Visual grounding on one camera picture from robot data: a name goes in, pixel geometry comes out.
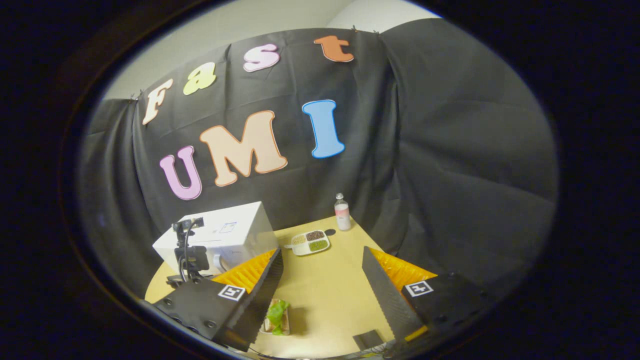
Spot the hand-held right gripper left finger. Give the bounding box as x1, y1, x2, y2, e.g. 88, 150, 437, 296
152, 247, 285, 352

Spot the divided plate of grains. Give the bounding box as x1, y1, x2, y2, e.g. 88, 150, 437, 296
285, 229, 331, 257

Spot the clear bottle with pink label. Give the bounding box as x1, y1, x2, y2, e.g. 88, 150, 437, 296
334, 193, 353, 232

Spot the lettuce sandwich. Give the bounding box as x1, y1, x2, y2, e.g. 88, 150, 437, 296
260, 299, 292, 336

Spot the white microwave oven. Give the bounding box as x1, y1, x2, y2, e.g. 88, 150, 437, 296
152, 201, 279, 277

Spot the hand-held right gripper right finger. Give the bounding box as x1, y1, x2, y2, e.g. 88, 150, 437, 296
362, 246, 493, 351

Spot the black backdrop cloth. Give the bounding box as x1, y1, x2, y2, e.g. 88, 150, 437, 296
77, 19, 560, 301

